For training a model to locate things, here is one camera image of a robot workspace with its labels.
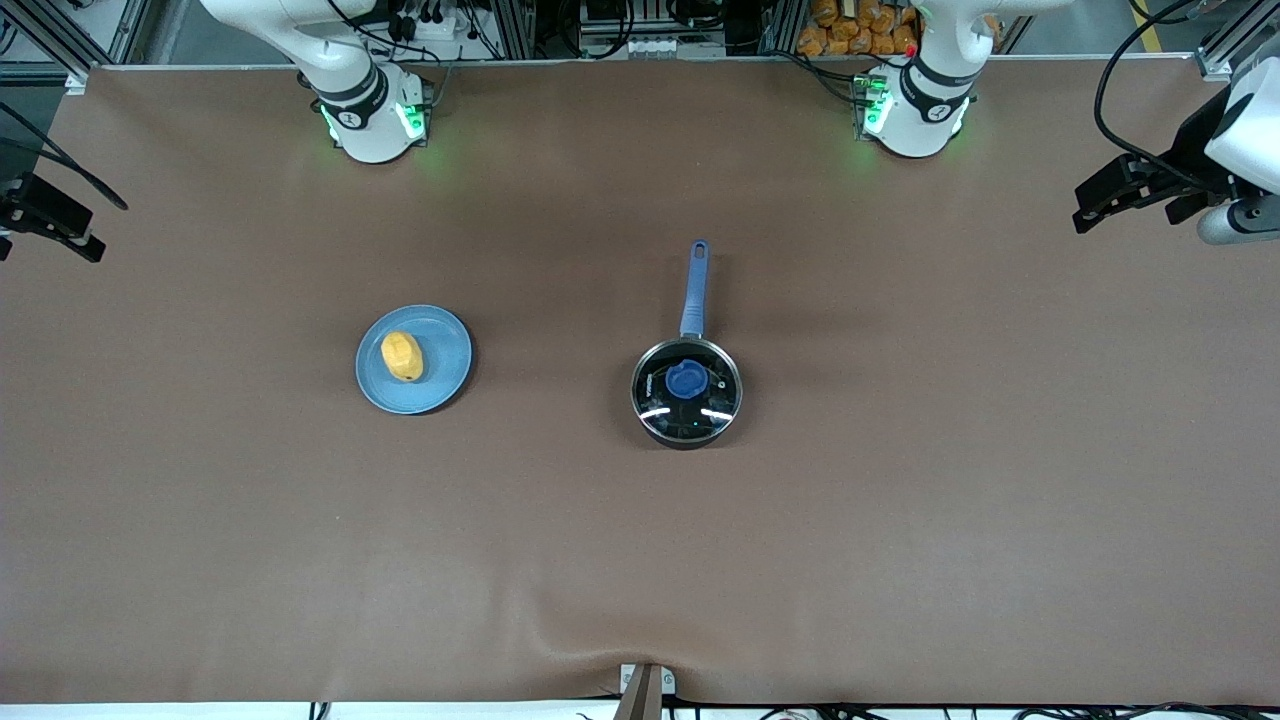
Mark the brown table mat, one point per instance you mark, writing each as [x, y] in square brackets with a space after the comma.
[600, 550]

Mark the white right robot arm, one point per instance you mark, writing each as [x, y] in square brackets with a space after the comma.
[365, 120]

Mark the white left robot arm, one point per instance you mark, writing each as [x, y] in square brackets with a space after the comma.
[920, 110]

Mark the blue round plate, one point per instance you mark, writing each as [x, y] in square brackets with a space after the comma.
[445, 365]

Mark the glass lid with blue knob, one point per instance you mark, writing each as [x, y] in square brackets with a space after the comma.
[687, 380]

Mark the white terminal block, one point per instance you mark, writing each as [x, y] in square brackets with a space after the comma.
[660, 46]

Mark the white power strip with plugs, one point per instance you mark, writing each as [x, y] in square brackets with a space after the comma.
[440, 28]

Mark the yellow potato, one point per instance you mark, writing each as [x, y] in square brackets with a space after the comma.
[402, 357]

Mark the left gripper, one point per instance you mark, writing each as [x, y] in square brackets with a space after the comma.
[1191, 153]

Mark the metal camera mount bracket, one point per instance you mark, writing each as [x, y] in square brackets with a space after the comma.
[640, 695]

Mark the bag of orange buns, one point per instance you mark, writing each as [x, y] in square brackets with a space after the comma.
[860, 30]

